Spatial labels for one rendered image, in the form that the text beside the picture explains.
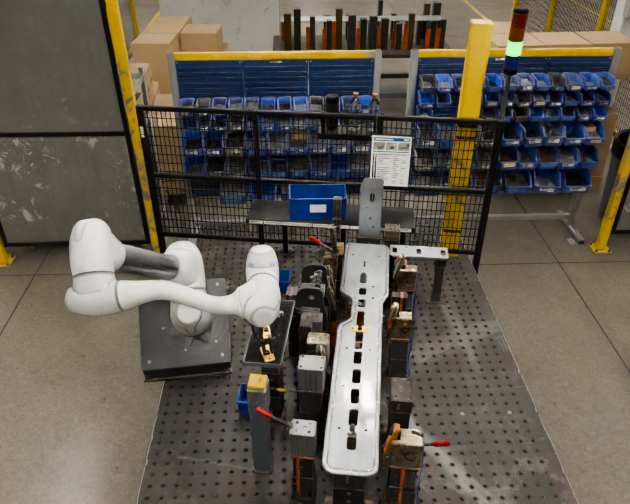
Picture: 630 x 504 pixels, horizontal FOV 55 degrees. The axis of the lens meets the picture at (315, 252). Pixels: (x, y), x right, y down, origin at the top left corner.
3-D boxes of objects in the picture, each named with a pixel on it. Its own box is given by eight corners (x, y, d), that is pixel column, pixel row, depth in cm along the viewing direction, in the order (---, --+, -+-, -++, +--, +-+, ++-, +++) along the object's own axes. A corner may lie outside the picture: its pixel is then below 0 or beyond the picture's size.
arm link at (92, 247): (180, 297, 270) (175, 249, 275) (213, 290, 266) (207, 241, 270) (59, 282, 198) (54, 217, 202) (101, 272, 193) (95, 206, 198)
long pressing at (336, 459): (386, 479, 196) (386, 476, 196) (317, 472, 198) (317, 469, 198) (389, 246, 310) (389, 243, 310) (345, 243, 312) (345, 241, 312)
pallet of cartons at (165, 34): (219, 142, 662) (210, 43, 604) (146, 141, 663) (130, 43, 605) (233, 103, 762) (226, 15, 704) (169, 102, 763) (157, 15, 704)
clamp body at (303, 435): (317, 505, 221) (317, 440, 200) (286, 502, 222) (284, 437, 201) (320, 482, 228) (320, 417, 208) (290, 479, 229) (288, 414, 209)
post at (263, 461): (271, 474, 231) (266, 393, 207) (252, 472, 232) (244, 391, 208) (274, 458, 238) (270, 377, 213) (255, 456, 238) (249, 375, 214)
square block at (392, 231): (395, 288, 328) (400, 231, 308) (380, 287, 329) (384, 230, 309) (395, 279, 335) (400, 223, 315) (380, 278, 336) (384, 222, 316)
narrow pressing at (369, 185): (380, 237, 315) (384, 178, 296) (357, 236, 316) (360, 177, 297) (380, 237, 315) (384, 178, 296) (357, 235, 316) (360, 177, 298)
